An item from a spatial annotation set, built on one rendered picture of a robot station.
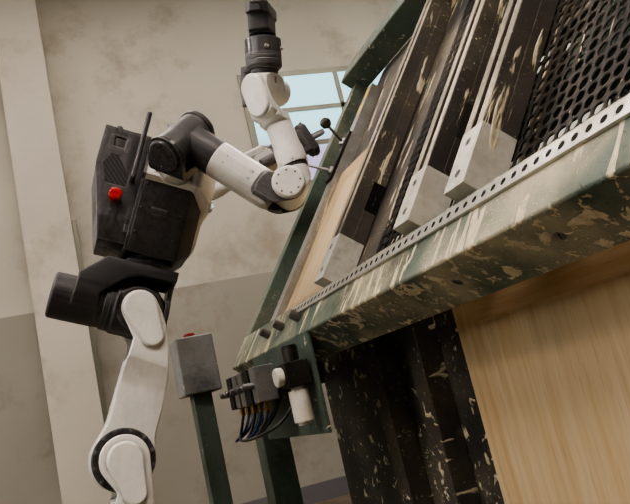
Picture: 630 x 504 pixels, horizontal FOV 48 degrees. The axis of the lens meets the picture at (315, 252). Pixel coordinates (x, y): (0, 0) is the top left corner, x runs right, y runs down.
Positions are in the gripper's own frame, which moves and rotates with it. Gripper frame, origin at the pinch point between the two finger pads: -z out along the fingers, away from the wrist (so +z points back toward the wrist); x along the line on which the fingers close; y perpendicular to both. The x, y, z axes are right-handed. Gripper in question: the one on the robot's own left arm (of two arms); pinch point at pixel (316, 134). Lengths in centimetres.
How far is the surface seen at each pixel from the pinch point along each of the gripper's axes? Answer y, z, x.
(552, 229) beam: 138, 61, 55
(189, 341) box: -11, 73, 37
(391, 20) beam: 21.4, -36.9, -18.3
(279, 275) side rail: -17, 33, 34
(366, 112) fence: 6.5, -17.9, 2.6
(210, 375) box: -11, 73, 49
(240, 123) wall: -261, -107, -90
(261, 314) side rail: -17, 46, 42
